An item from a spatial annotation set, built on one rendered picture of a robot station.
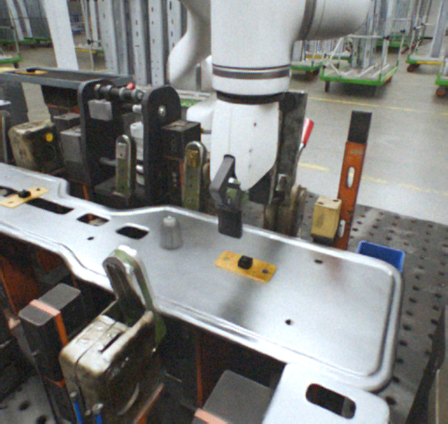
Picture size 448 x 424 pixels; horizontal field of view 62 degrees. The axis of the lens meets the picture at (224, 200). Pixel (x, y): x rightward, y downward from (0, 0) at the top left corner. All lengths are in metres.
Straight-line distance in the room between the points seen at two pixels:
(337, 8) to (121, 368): 0.40
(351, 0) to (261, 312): 0.34
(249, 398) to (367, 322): 0.16
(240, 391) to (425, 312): 0.66
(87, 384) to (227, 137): 0.27
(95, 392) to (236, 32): 0.36
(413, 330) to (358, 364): 0.52
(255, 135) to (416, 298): 0.73
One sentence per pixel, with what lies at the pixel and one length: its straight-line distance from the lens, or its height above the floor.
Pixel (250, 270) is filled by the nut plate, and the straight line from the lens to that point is 0.52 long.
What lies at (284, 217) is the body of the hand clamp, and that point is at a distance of 0.62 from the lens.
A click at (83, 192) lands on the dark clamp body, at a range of 0.95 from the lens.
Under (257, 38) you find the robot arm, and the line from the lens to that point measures 0.38.
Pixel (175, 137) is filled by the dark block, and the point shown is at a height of 1.10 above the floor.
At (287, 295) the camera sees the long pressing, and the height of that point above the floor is 1.00.
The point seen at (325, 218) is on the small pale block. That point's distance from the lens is 0.57.
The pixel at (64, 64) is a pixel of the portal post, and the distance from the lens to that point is 4.75.
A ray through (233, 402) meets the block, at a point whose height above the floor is 0.98.
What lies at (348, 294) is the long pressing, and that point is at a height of 1.00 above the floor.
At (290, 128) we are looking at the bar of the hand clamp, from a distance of 0.59.
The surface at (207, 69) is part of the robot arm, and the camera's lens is 1.11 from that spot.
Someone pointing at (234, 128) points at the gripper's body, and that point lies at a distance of 0.39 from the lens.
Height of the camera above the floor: 1.33
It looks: 28 degrees down
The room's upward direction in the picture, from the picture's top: straight up
